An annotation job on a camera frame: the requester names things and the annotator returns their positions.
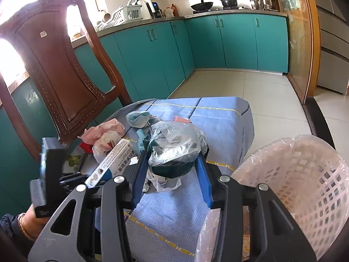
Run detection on black wok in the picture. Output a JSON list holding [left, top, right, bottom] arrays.
[[190, 0, 214, 12]]

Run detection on black coffee machine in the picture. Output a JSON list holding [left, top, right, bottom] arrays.
[[145, 2, 163, 18]]

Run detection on person's left hand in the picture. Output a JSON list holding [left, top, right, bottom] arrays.
[[17, 204, 50, 241]]

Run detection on wooden framed glass door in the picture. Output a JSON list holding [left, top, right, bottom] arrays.
[[277, 0, 321, 105]]

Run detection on light blue twisted cloth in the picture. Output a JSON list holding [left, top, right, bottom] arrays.
[[136, 128, 150, 154]]

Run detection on brown wooden chair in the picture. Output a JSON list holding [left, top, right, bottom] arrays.
[[1, 0, 132, 146]]

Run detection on grey refrigerator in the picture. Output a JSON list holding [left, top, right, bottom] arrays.
[[315, 0, 348, 95]]

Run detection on black cooking pot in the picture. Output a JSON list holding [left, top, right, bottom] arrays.
[[220, 0, 238, 10]]

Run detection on gold bracelet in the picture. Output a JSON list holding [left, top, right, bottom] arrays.
[[16, 212, 35, 242]]

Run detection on pink printed plastic bag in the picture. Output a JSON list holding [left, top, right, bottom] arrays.
[[173, 116, 191, 123]]

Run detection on light blue crumpled mask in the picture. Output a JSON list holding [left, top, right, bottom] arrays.
[[126, 111, 161, 128]]

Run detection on teal kitchen cabinets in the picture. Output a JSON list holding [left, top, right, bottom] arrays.
[[1, 12, 288, 215]]

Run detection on white translucent plastic bag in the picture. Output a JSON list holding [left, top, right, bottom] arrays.
[[92, 131, 129, 164]]

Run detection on white dish rack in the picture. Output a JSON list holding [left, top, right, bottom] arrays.
[[96, 5, 142, 31]]

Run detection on red snack wrapper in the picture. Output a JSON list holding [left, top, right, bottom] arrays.
[[79, 142, 93, 154]]

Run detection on dark green plastic bag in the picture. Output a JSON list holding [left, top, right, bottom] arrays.
[[148, 121, 209, 179]]

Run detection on green leafy vegetable sprig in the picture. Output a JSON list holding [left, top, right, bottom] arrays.
[[67, 154, 82, 168]]

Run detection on steel stock pot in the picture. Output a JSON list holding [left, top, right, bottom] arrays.
[[258, 0, 279, 11]]

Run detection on white toothpaste box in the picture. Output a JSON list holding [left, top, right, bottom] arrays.
[[85, 139, 137, 188]]

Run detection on pink lattice trash basket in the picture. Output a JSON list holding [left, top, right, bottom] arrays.
[[195, 135, 348, 261]]

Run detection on brown bottle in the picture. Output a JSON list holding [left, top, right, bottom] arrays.
[[171, 4, 179, 17]]

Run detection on blue tablecloth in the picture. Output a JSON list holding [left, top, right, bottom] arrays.
[[97, 97, 254, 261]]

